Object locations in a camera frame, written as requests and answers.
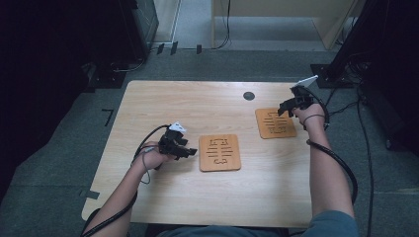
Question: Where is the dark stand base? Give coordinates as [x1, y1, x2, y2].
[86, 69, 127, 90]

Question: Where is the dark cabinet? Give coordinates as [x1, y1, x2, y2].
[130, 0, 160, 61]

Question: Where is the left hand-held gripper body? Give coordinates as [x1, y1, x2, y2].
[158, 121, 189, 156]

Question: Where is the black angled tape mark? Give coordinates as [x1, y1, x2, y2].
[101, 108, 115, 127]

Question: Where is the long black floor cable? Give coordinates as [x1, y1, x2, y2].
[356, 93, 376, 237]

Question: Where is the black slanted stand pole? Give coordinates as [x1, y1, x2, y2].
[325, 0, 381, 81]

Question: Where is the grey tape patch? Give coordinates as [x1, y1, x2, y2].
[79, 189, 101, 200]

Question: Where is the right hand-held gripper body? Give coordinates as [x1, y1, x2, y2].
[290, 74, 319, 110]

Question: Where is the pale floor cable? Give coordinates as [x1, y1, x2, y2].
[110, 58, 146, 74]

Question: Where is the dark wrist band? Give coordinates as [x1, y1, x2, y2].
[301, 113, 327, 128]

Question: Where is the square wooden slotted coaster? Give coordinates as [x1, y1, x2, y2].
[198, 133, 242, 173]
[254, 108, 298, 140]

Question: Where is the thin grey wrist cord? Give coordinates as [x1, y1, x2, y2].
[139, 147, 154, 186]

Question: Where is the person's left hand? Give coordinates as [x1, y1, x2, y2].
[131, 141, 174, 171]

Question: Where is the black hanging cable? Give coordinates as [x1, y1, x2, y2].
[212, 0, 232, 50]

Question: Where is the person's right hand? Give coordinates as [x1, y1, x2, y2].
[292, 103, 326, 131]

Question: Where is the dark curtain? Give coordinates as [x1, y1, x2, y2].
[0, 0, 141, 201]
[360, 0, 419, 157]

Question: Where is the black forked floor cable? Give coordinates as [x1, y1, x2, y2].
[324, 86, 361, 117]

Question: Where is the black stand base plate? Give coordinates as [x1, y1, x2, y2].
[310, 63, 356, 90]

